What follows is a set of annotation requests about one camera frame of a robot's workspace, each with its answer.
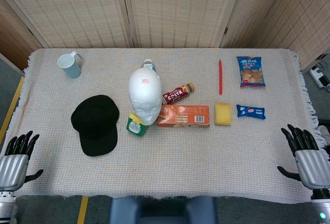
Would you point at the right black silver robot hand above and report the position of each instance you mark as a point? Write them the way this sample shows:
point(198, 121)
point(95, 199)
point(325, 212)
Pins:
point(309, 167)

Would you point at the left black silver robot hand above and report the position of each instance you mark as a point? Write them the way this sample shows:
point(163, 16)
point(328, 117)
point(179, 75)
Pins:
point(14, 166)

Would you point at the black baseball cap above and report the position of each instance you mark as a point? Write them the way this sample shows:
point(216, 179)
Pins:
point(96, 124)

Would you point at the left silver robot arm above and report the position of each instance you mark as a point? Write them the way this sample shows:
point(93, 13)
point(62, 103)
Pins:
point(6, 204)

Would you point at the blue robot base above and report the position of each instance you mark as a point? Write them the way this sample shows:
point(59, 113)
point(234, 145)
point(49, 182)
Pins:
point(163, 209)

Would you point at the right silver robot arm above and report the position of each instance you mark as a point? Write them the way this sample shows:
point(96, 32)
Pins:
point(321, 204)

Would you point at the white foam mannequin head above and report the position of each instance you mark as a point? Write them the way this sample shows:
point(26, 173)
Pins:
point(145, 95)

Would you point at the small blue snack packet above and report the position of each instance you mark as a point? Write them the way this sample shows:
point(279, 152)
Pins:
point(250, 112)

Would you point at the white power strip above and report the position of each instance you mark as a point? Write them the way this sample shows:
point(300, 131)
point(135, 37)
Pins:
point(319, 75)

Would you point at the yellow sponge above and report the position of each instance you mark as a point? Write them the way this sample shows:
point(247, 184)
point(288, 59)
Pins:
point(223, 113)

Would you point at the blue biscuit bag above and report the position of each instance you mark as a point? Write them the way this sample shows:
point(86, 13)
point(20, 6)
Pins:
point(251, 71)

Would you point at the light blue plastic mug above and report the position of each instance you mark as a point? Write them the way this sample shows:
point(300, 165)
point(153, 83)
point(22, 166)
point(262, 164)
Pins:
point(70, 66)

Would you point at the red pen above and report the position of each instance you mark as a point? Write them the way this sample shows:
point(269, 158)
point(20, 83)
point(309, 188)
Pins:
point(220, 77)

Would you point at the green tub with yellow lid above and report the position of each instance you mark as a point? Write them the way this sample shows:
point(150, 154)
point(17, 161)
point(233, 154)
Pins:
point(136, 126)

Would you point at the white woven tablecloth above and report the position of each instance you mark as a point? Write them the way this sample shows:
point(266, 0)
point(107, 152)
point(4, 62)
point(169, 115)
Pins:
point(180, 157)

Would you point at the orange biscuit box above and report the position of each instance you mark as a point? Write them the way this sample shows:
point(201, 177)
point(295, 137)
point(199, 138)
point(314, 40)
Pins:
point(183, 116)

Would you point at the Costa coffee bottle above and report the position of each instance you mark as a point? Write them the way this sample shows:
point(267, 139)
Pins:
point(178, 94)

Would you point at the clear bottle with blue label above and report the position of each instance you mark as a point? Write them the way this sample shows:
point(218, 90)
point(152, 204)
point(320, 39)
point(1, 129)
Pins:
point(149, 64)

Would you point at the beige folding screen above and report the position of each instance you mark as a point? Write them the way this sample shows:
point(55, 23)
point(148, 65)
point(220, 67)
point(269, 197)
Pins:
point(165, 9)

